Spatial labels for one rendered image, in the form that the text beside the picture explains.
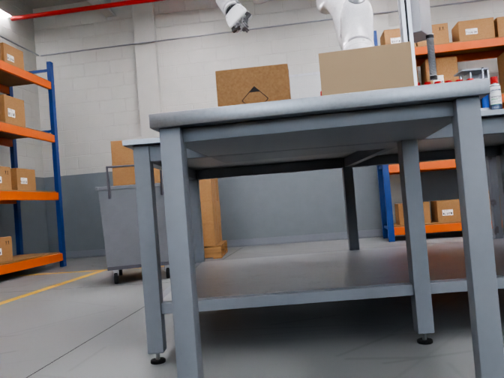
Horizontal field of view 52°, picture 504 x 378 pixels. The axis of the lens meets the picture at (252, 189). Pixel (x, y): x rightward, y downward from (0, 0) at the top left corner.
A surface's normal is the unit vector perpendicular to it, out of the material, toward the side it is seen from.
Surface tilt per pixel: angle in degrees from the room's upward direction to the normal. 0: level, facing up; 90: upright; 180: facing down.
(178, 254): 90
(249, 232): 90
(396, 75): 90
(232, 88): 90
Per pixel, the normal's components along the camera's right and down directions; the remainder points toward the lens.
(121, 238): 0.20, 0.01
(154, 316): -0.02, -0.03
